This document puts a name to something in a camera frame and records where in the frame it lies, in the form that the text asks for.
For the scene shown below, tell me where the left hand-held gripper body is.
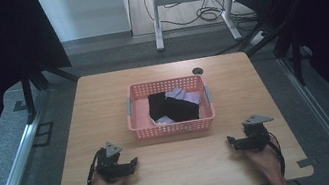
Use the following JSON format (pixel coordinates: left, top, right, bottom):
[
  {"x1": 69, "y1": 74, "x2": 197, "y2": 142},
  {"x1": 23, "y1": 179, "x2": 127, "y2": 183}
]
[{"x1": 91, "y1": 140, "x2": 128, "y2": 185}]

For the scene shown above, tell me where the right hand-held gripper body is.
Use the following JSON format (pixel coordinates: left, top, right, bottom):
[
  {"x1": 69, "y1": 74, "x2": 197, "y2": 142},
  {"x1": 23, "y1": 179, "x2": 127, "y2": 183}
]
[{"x1": 240, "y1": 111, "x2": 279, "y2": 153}]

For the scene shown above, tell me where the person's right hand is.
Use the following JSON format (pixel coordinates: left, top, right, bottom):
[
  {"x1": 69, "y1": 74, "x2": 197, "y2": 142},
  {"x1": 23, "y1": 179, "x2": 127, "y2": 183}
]
[{"x1": 245, "y1": 144, "x2": 285, "y2": 181}]

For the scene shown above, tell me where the pink plastic basket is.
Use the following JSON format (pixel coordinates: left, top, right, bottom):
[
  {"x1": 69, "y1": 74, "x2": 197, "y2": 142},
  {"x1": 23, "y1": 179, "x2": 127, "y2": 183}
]
[{"x1": 121, "y1": 71, "x2": 219, "y2": 143}]

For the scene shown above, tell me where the lavender sock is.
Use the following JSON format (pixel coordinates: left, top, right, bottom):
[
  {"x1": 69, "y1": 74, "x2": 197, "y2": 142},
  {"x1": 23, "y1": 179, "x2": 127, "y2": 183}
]
[
  {"x1": 153, "y1": 113, "x2": 178, "y2": 127},
  {"x1": 163, "y1": 83, "x2": 204, "y2": 111}
]

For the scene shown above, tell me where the large black sock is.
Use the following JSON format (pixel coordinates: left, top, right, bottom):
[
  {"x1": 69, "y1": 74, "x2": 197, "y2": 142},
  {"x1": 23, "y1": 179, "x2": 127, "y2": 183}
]
[{"x1": 160, "y1": 91, "x2": 202, "y2": 126}]

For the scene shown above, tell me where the small black sock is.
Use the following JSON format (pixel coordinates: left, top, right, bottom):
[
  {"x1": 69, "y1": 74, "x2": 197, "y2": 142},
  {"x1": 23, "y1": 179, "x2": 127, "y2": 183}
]
[{"x1": 146, "y1": 90, "x2": 171, "y2": 123}]

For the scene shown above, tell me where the black round table grommet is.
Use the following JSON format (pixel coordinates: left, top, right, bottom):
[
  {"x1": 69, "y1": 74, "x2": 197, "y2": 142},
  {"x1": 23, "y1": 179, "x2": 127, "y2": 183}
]
[{"x1": 191, "y1": 66, "x2": 205, "y2": 77}]

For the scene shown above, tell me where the black metal stand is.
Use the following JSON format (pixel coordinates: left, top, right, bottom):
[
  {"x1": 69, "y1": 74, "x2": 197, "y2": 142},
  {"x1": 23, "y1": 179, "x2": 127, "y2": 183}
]
[
  {"x1": 230, "y1": 0, "x2": 329, "y2": 96},
  {"x1": 15, "y1": 52, "x2": 86, "y2": 119}
]

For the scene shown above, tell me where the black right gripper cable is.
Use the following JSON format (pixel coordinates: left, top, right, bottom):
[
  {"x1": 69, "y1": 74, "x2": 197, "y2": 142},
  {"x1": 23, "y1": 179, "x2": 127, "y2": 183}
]
[{"x1": 266, "y1": 130, "x2": 289, "y2": 178}]

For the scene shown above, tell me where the bundle of black floor cables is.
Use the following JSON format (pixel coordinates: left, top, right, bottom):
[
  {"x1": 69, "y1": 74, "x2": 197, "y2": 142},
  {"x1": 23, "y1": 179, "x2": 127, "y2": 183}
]
[{"x1": 142, "y1": 0, "x2": 260, "y2": 40}]

